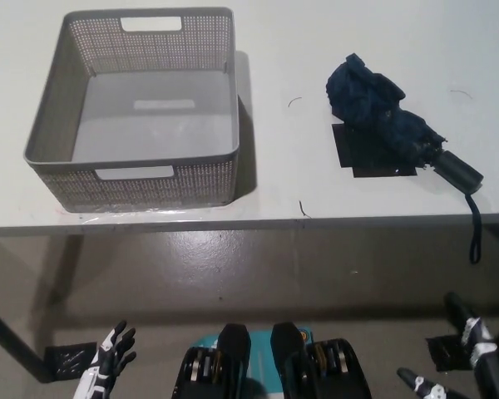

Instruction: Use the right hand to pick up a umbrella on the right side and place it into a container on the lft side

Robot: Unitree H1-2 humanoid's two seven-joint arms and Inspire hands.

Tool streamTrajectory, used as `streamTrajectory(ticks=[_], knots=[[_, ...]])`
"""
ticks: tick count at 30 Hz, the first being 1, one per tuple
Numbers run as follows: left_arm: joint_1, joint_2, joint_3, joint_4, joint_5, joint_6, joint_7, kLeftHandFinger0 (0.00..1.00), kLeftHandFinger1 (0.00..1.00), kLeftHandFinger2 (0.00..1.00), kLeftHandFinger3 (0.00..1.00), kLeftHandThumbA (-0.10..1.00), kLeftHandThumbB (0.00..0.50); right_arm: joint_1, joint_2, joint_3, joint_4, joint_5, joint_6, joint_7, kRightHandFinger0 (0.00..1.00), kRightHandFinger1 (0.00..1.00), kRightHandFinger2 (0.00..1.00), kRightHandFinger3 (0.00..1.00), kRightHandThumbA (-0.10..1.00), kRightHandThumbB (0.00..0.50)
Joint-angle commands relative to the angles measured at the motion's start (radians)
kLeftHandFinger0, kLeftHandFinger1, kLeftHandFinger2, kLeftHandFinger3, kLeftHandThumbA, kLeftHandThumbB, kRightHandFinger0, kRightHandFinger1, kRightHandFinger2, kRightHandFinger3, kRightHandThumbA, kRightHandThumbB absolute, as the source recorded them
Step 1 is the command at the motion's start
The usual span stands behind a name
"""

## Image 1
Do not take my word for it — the black tape patch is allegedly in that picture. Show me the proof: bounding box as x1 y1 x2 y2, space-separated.
331 122 428 180

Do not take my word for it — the navy folding umbrella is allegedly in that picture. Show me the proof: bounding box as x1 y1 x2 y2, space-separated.
324 52 485 264

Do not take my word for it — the robot left black body block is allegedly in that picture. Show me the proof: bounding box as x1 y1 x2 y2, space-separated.
176 323 250 399

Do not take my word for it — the robot right black body block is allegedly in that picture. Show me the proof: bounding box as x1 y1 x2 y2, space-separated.
271 322 373 399

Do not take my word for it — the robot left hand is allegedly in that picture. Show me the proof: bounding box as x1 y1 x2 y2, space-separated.
72 319 138 399

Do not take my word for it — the grey perforated plastic basket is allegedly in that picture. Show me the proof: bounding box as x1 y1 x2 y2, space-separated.
23 6 240 214

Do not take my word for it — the robot black body block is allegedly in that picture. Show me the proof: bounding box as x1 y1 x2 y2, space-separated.
176 323 250 399
271 322 373 399

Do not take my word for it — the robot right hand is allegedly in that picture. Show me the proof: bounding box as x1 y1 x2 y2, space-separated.
397 292 499 399

